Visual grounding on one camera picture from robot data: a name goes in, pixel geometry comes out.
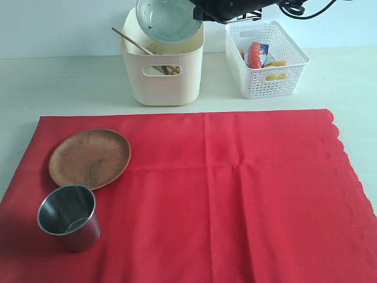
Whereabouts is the yellow lemon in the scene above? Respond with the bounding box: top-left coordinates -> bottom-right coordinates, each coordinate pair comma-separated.
265,73 -> 289,81

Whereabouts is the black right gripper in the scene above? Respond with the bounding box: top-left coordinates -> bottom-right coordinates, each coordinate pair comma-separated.
190,0 -> 280,24

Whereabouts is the brown wooden plate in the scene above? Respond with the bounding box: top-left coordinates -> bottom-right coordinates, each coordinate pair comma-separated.
48,129 -> 131,190

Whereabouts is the cream plastic bin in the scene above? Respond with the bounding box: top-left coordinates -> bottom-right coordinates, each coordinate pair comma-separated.
120,8 -> 204,106

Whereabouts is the wooden chopstick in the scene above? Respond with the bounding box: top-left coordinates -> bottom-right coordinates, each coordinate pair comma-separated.
166,65 -> 181,75
111,27 -> 154,55

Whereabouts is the white woven plastic basket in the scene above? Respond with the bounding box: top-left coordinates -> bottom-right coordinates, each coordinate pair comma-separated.
225,21 -> 310,99

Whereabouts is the orange cheese wedge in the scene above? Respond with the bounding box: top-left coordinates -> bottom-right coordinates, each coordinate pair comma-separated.
263,61 -> 287,68

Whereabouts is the stainless steel cup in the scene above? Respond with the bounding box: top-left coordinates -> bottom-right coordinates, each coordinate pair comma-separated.
37,185 -> 101,252

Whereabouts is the red sausage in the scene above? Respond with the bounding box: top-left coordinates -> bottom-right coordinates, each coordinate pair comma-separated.
247,42 -> 262,69

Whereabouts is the blue white milk carton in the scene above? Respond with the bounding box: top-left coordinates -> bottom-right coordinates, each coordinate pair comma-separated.
260,43 -> 269,67

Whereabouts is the brown wooden spoon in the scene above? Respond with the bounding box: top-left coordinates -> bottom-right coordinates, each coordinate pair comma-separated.
161,65 -> 169,75

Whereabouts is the red table cloth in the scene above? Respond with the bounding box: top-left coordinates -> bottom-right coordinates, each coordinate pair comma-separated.
1,109 -> 376,282

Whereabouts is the pale green bowl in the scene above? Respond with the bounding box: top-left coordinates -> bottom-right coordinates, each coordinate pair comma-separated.
135,0 -> 203,44

